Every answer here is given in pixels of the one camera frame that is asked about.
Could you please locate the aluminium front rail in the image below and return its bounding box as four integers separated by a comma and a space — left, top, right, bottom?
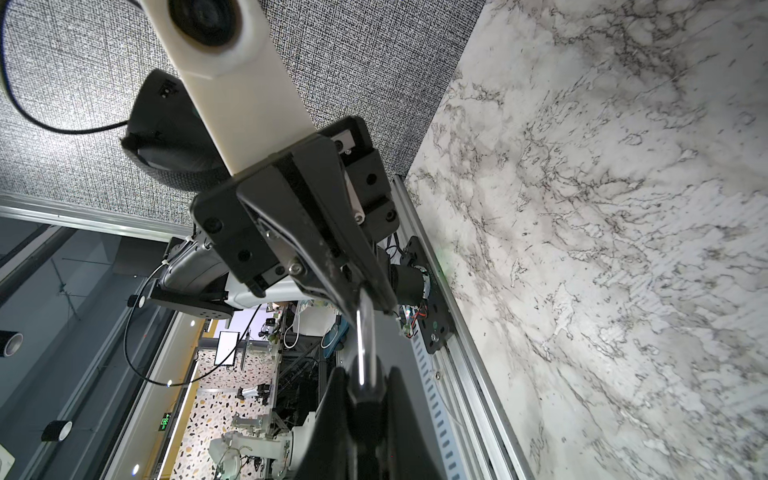
392, 177, 534, 479

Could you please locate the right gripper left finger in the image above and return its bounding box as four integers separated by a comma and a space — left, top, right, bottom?
294, 368, 349, 480

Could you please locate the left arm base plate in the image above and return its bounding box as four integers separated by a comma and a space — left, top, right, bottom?
390, 236, 456, 354

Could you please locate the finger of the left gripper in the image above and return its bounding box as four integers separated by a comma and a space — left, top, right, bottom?
236, 134, 397, 315

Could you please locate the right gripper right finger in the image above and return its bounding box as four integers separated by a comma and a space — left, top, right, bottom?
386, 367, 442, 480

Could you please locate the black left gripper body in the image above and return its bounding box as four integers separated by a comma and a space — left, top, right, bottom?
191, 116, 399, 297

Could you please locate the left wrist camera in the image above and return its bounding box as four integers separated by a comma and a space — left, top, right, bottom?
141, 1, 315, 174

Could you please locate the black padlock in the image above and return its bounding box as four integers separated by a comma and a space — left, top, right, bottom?
348, 289, 386, 479

